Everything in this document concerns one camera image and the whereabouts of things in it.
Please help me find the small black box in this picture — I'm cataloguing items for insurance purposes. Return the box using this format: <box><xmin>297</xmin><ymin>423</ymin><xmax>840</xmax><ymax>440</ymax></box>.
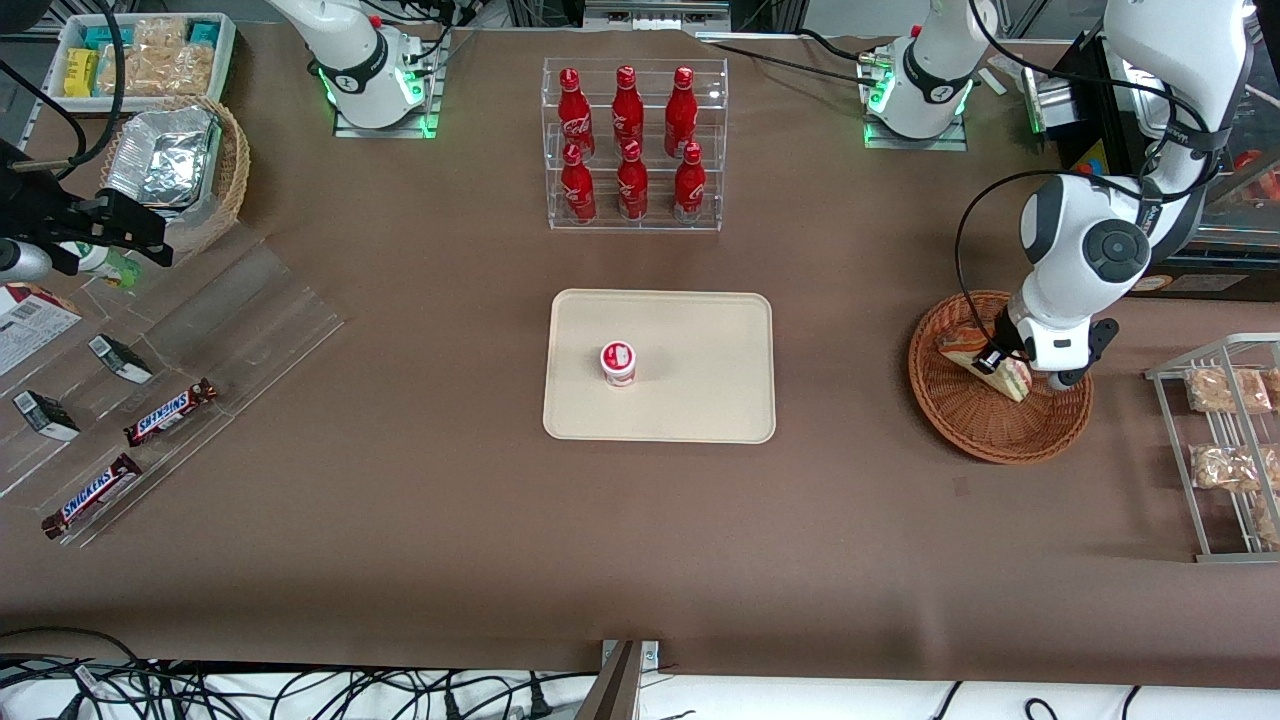
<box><xmin>12</xmin><ymin>390</ymin><xmax>81</xmax><ymax>442</ymax></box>
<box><xmin>88</xmin><ymin>334</ymin><xmax>154</xmax><ymax>385</ymax></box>

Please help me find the black food warmer appliance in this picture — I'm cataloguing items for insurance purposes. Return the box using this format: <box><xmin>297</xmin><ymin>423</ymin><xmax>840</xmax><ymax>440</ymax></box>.
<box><xmin>1040</xmin><ymin>30</ymin><xmax>1280</xmax><ymax>298</ymax></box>

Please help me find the grey wire rack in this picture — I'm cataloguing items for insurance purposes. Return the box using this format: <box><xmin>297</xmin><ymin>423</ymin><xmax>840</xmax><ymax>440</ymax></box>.
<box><xmin>1145</xmin><ymin>333</ymin><xmax>1280</xmax><ymax>564</ymax></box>

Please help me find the white plastic bin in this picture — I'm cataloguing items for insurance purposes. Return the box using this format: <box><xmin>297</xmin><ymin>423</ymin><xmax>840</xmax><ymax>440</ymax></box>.
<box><xmin>45</xmin><ymin>12</ymin><xmax>238</xmax><ymax>111</ymax></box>

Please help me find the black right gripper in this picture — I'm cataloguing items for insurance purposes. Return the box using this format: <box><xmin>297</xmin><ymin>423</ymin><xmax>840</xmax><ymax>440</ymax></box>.
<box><xmin>0</xmin><ymin>185</ymin><xmax>168</xmax><ymax>253</ymax></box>

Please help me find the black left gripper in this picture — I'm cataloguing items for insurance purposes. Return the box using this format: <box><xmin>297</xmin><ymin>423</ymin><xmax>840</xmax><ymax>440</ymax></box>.
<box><xmin>977</xmin><ymin>318</ymin><xmax>1119</xmax><ymax>392</ymax></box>

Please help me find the triangle sandwich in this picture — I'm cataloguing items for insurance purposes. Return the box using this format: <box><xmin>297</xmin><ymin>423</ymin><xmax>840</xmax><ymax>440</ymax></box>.
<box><xmin>935</xmin><ymin>322</ymin><xmax>1033</xmax><ymax>403</ymax></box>

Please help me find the clear acrylic stepped stand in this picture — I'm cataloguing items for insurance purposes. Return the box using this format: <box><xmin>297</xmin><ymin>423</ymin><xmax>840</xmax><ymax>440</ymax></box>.
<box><xmin>0</xmin><ymin>222</ymin><xmax>347</xmax><ymax>549</ymax></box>

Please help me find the red cola bottle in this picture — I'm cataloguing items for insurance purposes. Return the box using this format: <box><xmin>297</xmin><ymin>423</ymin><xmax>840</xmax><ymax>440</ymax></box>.
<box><xmin>616</xmin><ymin>139</ymin><xmax>649</xmax><ymax>221</ymax></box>
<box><xmin>560</xmin><ymin>141</ymin><xmax>597</xmax><ymax>224</ymax></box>
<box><xmin>612</xmin><ymin>65</ymin><xmax>645</xmax><ymax>151</ymax></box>
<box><xmin>673</xmin><ymin>141</ymin><xmax>706</xmax><ymax>223</ymax></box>
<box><xmin>665</xmin><ymin>66</ymin><xmax>698</xmax><ymax>156</ymax></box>
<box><xmin>557</xmin><ymin>67</ymin><xmax>595</xmax><ymax>161</ymax></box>

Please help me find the tall light wicker basket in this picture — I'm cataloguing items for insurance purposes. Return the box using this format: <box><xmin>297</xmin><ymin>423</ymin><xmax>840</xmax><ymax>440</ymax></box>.
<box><xmin>100</xmin><ymin>95</ymin><xmax>251</xmax><ymax>256</ymax></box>

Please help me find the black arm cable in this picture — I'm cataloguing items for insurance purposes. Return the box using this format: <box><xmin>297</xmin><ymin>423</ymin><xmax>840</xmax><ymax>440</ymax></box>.
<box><xmin>955</xmin><ymin>170</ymin><xmax>1061</xmax><ymax>326</ymax></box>
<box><xmin>0</xmin><ymin>0</ymin><xmax>128</xmax><ymax>179</ymax></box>

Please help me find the Snickers chocolate bar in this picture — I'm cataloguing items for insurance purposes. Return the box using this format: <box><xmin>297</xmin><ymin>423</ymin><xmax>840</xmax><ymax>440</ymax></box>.
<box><xmin>41</xmin><ymin>453</ymin><xmax>143</xmax><ymax>540</ymax></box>
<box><xmin>124</xmin><ymin>378</ymin><xmax>218</xmax><ymax>447</ymax></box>

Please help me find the red skewered food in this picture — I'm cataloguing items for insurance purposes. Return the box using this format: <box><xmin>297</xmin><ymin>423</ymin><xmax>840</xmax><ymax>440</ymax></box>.
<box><xmin>1240</xmin><ymin>150</ymin><xmax>1280</xmax><ymax>206</ymax></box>

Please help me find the clear acrylic bottle rack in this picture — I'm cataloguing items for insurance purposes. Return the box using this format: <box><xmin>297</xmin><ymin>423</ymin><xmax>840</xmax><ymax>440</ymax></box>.
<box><xmin>542</xmin><ymin>57</ymin><xmax>729</xmax><ymax>233</ymax></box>

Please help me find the green white capped bottle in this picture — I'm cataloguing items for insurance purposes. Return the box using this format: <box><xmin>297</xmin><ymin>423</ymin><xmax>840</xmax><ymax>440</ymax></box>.
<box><xmin>60</xmin><ymin>240</ymin><xmax>143</xmax><ymax>291</ymax></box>

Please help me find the aluminium foil container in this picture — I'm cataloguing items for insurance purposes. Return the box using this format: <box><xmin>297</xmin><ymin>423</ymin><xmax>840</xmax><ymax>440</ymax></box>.
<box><xmin>105</xmin><ymin>106</ymin><xmax>221</xmax><ymax>209</ymax></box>

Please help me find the round brown wicker basket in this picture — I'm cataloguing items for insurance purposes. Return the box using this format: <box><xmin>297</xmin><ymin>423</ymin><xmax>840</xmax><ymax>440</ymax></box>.
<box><xmin>908</xmin><ymin>290</ymin><xmax>1094</xmax><ymax>465</ymax></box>

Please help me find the cream plastic tray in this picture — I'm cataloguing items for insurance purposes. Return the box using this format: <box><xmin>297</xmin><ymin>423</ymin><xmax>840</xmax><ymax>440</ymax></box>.
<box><xmin>543</xmin><ymin>289</ymin><xmax>777</xmax><ymax>444</ymax></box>

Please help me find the red white snack carton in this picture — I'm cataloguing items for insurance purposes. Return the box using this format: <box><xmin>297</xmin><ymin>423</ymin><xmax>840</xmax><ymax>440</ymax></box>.
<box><xmin>0</xmin><ymin>283</ymin><xmax>83</xmax><ymax>377</ymax></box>

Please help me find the metal mount bracket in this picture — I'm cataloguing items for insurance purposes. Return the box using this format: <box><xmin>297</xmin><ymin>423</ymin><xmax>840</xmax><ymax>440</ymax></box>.
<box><xmin>578</xmin><ymin>640</ymin><xmax>661</xmax><ymax>720</ymax></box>

